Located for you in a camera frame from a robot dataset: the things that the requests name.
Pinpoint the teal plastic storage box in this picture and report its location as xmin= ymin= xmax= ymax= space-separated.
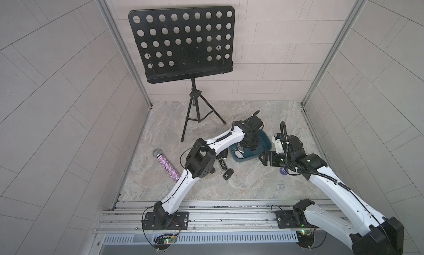
xmin=229 ymin=130 xmax=272 ymax=163

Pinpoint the white oval key fob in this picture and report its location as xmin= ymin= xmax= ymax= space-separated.
xmin=234 ymin=150 xmax=244 ymax=159

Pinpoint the black VW key bottom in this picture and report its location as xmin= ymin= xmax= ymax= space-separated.
xmin=223 ymin=168 xmax=234 ymax=181

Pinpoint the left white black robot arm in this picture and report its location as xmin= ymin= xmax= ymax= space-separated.
xmin=153 ymin=110 xmax=263 ymax=227

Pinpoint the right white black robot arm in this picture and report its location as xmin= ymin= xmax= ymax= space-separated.
xmin=259 ymin=122 xmax=404 ymax=255

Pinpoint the black flip key right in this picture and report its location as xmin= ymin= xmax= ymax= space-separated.
xmin=220 ymin=148 xmax=228 ymax=159

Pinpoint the purple round sticker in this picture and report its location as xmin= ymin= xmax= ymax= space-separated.
xmin=279 ymin=167 xmax=288 ymax=175

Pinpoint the right green circuit board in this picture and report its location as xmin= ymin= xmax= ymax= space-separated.
xmin=296 ymin=230 xmax=315 ymax=249

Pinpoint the green circuit board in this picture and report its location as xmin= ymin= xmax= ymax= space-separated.
xmin=296 ymin=230 xmax=315 ymax=249
xmin=153 ymin=234 xmax=177 ymax=250

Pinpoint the purple glitter cylinder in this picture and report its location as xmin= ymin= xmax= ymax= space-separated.
xmin=152 ymin=149 xmax=181 ymax=182

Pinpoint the black perforated music stand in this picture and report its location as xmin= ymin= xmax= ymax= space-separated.
xmin=128 ymin=5 xmax=236 ymax=122

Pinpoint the left green circuit board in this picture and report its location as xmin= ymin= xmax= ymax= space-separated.
xmin=153 ymin=234 xmax=177 ymax=250

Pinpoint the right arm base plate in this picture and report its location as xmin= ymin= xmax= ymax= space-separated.
xmin=273 ymin=210 xmax=314 ymax=229

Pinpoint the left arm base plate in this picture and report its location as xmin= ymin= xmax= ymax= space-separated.
xmin=141 ymin=211 xmax=189 ymax=230

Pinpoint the aluminium mounting rail frame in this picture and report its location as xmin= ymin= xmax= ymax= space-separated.
xmin=89 ymin=199 xmax=382 ymax=255

